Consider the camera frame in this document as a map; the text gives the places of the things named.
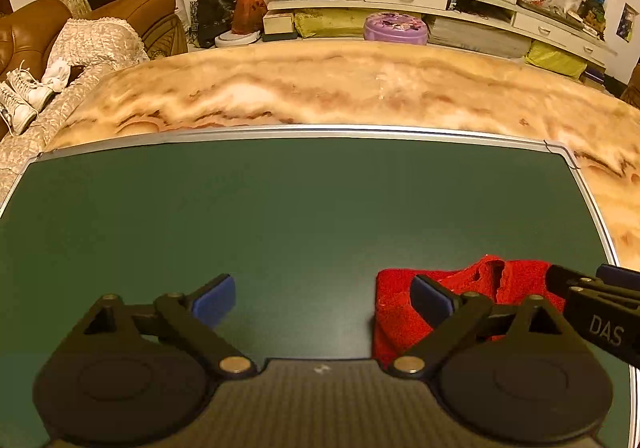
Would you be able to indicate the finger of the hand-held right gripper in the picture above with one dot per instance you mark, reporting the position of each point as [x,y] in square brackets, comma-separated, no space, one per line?
[557,280]
[620,275]

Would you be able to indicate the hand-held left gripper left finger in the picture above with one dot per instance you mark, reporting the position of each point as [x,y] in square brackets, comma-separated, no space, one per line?
[216,300]

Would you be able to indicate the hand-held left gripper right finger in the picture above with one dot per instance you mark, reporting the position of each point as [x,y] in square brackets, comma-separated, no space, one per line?
[427,300]

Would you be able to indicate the red cloth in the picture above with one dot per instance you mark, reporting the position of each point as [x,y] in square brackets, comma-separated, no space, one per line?
[395,288]

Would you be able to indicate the small yellow-green cushion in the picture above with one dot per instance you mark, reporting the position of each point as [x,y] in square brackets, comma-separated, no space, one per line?
[555,58]

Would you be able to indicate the grey folded mat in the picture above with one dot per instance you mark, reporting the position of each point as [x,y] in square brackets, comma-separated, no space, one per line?
[475,38]

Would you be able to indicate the white round floor scale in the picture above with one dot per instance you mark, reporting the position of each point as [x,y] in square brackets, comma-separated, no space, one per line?
[235,40]

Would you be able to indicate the purple round tin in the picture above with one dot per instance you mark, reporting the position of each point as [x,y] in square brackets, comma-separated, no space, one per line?
[395,27]

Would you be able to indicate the white sock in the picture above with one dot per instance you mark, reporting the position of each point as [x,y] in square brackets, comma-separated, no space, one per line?
[57,73]

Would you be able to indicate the white sneaker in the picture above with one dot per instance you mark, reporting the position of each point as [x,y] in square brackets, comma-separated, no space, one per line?
[15,110]
[32,87]

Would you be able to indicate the white cardboard box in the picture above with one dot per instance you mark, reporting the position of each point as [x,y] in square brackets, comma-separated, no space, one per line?
[277,22]

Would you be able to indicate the beige lace sofa cover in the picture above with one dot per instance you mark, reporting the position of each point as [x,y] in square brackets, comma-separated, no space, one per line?
[95,42]

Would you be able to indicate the black bag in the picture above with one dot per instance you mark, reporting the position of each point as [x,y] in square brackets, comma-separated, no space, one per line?
[215,12]

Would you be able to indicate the long yellow-green cushion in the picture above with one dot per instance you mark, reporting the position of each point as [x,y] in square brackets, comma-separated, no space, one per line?
[330,22]

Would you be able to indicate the orange plastic bag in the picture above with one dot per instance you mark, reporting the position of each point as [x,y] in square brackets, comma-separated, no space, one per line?
[247,7]

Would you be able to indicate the brown leather sofa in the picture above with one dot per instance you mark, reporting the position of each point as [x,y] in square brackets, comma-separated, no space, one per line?
[30,27]

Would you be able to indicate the green board with metal frame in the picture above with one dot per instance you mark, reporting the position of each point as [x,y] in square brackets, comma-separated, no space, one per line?
[300,228]

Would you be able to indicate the small colourful wall poster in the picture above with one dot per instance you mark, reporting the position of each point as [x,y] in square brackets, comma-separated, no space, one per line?
[627,22]

